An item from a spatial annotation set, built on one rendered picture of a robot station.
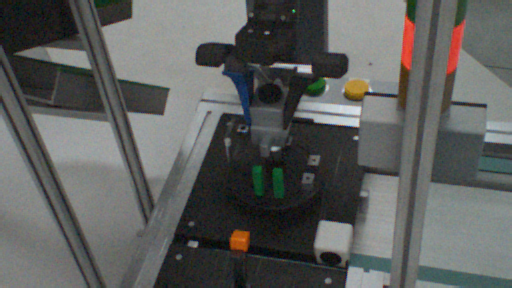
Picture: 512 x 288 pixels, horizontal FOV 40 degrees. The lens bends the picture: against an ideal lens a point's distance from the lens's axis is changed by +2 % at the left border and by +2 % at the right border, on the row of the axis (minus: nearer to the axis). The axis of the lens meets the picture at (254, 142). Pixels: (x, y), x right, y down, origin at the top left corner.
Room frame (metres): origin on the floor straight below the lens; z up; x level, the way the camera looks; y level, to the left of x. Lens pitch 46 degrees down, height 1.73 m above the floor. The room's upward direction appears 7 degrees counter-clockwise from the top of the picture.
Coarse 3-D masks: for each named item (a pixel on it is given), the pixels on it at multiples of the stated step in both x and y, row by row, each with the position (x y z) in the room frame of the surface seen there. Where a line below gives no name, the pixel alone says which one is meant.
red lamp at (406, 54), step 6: (408, 24) 0.48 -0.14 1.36; (408, 30) 0.48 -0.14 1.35; (408, 36) 0.48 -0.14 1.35; (402, 42) 0.50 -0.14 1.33; (408, 42) 0.48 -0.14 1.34; (402, 48) 0.49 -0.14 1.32; (408, 48) 0.48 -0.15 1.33; (402, 54) 0.49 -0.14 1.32; (408, 54) 0.48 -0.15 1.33; (402, 60) 0.49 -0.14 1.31; (408, 60) 0.48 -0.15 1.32; (408, 66) 0.48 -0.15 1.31
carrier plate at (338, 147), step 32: (224, 128) 0.78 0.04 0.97; (320, 128) 0.75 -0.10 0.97; (224, 160) 0.71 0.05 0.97; (352, 160) 0.68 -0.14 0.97; (192, 192) 0.66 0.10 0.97; (224, 192) 0.65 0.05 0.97; (352, 192) 0.62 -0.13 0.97; (192, 224) 0.60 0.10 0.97; (224, 224) 0.59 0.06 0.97; (256, 224) 0.59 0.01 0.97; (288, 224) 0.58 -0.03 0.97; (352, 224) 0.57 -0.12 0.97; (288, 256) 0.53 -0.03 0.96
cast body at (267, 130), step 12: (276, 84) 0.67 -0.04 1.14; (264, 96) 0.65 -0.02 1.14; (276, 96) 0.65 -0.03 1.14; (252, 108) 0.64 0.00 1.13; (264, 108) 0.64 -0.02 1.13; (276, 108) 0.64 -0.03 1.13; (252, 120) 0.64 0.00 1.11; (264, 120) 0.64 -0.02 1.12; (276, 120) 0.63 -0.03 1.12; (252, 132) 0.64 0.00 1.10; (264, 132) 0.63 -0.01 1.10; (276, 132) 0.63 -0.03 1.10; (264, 144) 0.62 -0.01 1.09; (276, 144) 0.63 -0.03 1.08; (264, 156) 0.61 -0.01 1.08
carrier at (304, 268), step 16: (176, 256) 0.55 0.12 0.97; (192, 256) 0.55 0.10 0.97; (208, 256) 0.54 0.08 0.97; (224, 256) 0.54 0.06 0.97; (160, 272) 0.53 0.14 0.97; (176, 272) 0.52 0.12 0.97; (192, 272) 0.52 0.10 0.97; (208, 272) 0.52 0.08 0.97; (224, 272) 0.51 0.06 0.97; (256, 272) 0.51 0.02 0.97; (272, 272) 0.51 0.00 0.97; (288, 272) 0.50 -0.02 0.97; (304, 272) 0.50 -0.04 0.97; (320, 272) 0.50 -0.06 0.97; (336, 272) 0.49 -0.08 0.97
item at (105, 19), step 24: (0, 0) 0.62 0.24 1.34; (24, 0) 0.65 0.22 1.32; (48, 0) 0.67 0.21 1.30; (96, 0) 0.82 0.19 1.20; (120, 0) 0.80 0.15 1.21; (0, 24) 0.61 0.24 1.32; (24, 24) 0.63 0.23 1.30; (48, 24) 0.66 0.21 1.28; (72, 24) 0.69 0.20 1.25; (24, 48) 0.62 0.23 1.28
